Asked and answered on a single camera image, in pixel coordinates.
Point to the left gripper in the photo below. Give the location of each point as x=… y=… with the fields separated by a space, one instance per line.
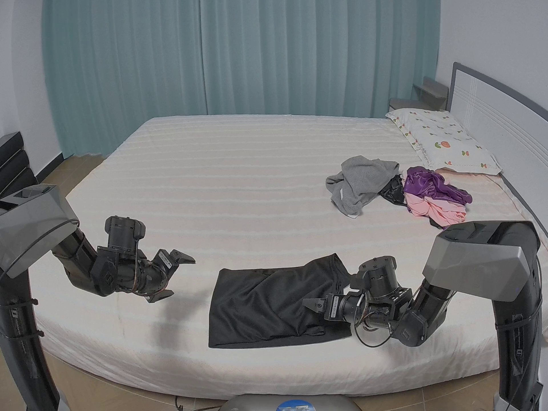
x=154 y=276

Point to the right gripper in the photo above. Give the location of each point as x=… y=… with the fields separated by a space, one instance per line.
x=349 y=308

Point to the black T-shirt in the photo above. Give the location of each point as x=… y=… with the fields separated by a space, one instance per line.
x=257 y=306

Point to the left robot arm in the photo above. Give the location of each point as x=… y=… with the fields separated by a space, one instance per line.
x=34 y=229

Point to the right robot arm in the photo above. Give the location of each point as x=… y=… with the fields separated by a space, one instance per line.
x=479 y=263

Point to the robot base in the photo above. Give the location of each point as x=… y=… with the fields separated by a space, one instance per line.
x=287 y=404

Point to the bed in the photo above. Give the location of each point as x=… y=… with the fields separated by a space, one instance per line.
x=235 y=186

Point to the grey garment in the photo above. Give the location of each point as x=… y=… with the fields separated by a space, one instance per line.
x=359 y=178

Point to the dark patterned garment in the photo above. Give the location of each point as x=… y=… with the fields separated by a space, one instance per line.
x=394 y=193

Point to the pink garment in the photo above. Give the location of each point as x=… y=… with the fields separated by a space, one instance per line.
x=432 y=212

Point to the purple garment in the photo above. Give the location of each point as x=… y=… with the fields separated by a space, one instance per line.
x=428 y=184

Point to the black chest of drawers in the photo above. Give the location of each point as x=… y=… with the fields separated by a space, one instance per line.
x=13 y=161

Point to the white printed pillow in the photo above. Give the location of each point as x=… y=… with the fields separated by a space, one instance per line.
x=445 y=141

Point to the blue-green curtain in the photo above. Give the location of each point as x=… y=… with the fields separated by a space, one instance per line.
x=321 y=41
x=124 y=58

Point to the grey bedside table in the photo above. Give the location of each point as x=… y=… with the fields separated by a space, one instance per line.
x=428 y=90

